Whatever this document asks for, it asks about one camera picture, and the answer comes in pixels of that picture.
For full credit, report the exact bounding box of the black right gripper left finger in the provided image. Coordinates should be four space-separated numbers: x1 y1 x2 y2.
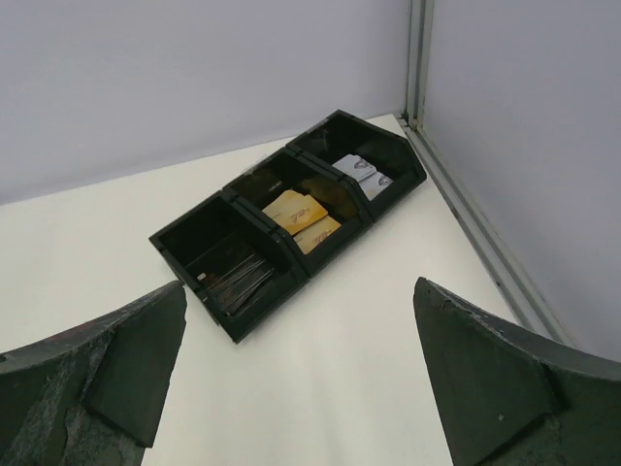
1 281 187 465

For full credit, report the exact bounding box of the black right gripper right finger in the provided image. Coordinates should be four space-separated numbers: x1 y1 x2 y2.
413 278 620 465

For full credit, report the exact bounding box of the stack of black cards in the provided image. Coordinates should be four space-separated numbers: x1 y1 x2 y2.
197 252 275 316

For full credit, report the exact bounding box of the lower silver card in bin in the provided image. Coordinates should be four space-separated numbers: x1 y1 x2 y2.
359 172 393 200

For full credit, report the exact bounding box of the silver card in bin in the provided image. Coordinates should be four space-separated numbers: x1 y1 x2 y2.
359 172 393 200
332 154 376 183

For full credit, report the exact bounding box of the lower gold card in bin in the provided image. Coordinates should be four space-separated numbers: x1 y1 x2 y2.
294 216 341 255

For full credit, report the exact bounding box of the gold card in bin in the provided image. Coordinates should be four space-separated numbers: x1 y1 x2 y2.
262 189 328 235
294 216 341 255

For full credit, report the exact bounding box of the upper gold card in bin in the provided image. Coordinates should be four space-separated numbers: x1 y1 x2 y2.
262 189 328 235

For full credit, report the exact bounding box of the upper silver card in bin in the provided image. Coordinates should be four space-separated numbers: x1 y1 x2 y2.
332 154 376 183

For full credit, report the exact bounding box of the black left storage bin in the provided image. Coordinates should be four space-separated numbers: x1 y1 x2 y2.
149 191 308 343

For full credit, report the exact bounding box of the black right storage bin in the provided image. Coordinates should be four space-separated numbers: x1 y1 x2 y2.
287 110 427 221

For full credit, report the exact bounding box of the aluminium corner frame post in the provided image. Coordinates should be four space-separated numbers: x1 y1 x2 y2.
399 1 581 350

